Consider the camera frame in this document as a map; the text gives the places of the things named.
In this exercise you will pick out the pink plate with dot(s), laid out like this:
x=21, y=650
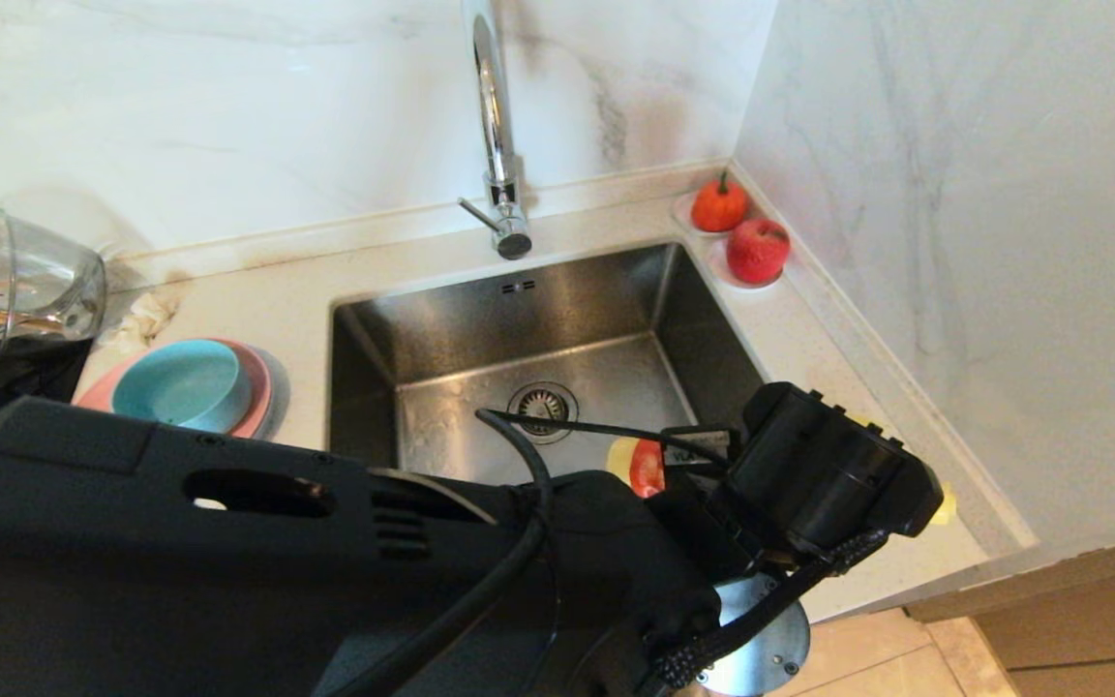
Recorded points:
x=260, y=387

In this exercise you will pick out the grey plate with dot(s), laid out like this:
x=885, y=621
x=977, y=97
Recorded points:
x=282, y=392

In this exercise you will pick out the orange dish soap bottle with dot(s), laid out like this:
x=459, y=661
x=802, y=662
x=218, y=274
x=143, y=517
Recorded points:
x=640, y=467

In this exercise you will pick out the clear glass jug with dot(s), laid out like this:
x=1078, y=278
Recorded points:
x=35, y=281

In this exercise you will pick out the stainless steel sink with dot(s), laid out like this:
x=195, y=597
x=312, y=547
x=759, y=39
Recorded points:
x=596, y=319

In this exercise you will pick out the metal drain strainer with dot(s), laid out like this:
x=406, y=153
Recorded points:
x=543, y=402

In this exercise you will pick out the chrome faucet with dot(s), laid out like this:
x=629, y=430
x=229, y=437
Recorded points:
x=495, y=106

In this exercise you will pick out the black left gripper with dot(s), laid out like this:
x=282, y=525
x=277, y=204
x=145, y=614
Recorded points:
x=722, y=523

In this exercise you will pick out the orange toy pumpkin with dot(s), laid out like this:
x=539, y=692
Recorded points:
x=718, y=206

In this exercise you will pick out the wooden cabinet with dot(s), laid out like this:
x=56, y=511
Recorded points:
x=1070, y=620

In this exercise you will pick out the blue bowl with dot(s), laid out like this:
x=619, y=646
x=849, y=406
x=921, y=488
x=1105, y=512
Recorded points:
x=180, y=387

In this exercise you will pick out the red toy apple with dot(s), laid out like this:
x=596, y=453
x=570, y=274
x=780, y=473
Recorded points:
x=758, y=250

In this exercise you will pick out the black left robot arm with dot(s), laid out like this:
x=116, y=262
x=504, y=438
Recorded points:
x=180, y=571

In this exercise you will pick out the small white dish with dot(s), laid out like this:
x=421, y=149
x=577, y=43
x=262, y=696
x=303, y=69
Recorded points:
x=720, y=274
x=683, y=215

